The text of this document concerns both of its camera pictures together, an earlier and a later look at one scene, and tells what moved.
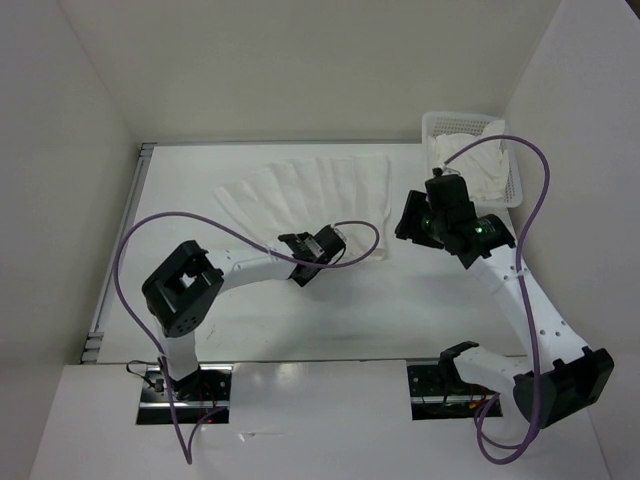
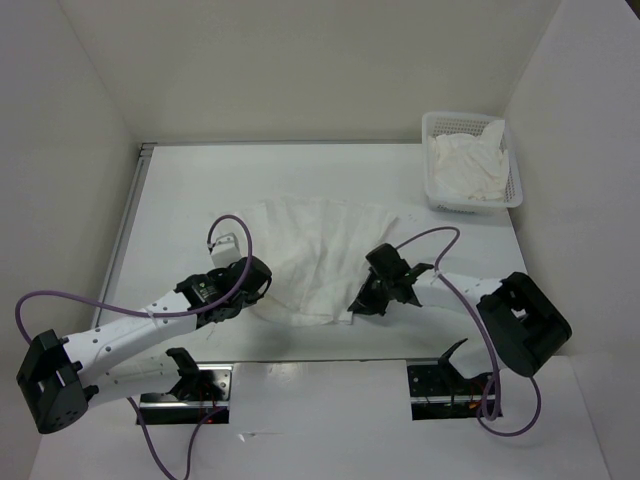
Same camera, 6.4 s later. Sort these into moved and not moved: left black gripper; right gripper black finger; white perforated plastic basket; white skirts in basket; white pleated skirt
Moved: right gripper black finger; white pleated skirt; left black gripper
Not moved: white perforated plastic basket; white skirts in basket
